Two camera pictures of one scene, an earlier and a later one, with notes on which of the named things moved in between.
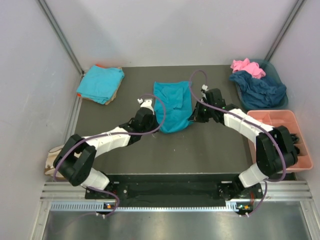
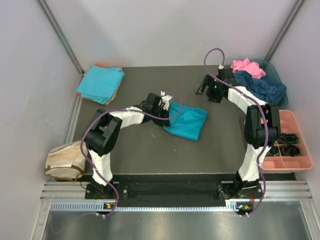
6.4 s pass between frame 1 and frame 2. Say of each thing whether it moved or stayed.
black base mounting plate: stayed
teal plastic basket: stayed
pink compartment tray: stayed
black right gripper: moved
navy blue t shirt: stayed
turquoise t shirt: moved
